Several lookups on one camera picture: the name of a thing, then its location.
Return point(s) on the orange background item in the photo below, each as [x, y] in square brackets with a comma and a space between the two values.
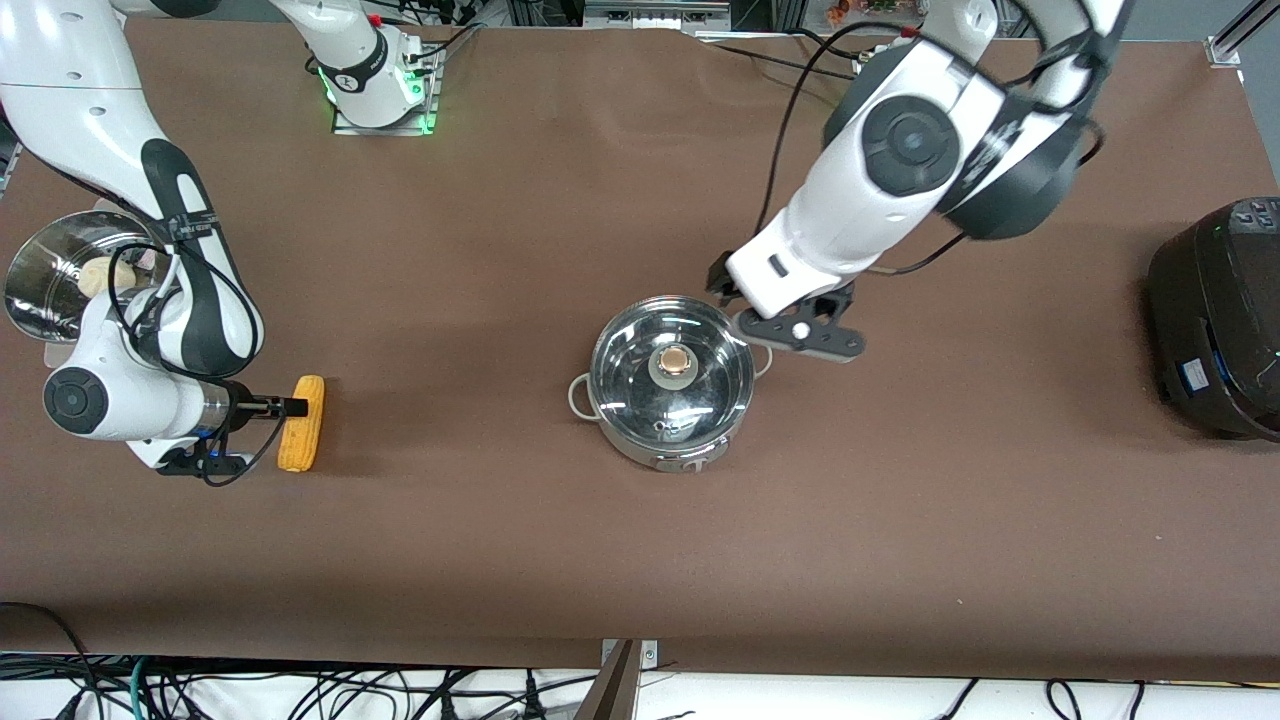
[838, 12]

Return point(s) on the white steamed bun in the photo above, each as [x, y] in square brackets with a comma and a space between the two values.
[100, 275]

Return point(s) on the yellow corn cob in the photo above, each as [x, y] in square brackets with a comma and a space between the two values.
[305, 445]

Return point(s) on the silver table edge bracket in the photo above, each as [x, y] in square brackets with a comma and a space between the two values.
[650, 655]

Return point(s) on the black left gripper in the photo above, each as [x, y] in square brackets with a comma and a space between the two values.
[719, 276]

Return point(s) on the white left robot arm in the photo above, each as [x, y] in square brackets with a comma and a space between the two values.
[880, 190]

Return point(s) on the brown table cover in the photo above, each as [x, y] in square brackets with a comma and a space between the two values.
[640, 560]

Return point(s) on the glass lid with copper knob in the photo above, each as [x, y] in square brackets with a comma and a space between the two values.
[640, 390]

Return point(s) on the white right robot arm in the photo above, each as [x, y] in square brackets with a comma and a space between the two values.
[90, 110]

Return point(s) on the dark metal bar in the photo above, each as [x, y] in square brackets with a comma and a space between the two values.
[612, 695]

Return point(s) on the black rice cooker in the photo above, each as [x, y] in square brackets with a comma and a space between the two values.
[1220, 320]

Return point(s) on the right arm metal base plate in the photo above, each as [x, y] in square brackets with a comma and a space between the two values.
[390, 125]

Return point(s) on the silver background frame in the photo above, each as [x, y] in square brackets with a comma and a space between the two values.
[655, 15]

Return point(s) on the steel steamer pot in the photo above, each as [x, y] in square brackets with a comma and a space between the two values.
[50, 270]

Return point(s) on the aluminium profile rail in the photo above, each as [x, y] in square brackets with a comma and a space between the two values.
[1240, 35]
[8, 165]

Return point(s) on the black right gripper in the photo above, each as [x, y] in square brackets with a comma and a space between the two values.
[243, 405]

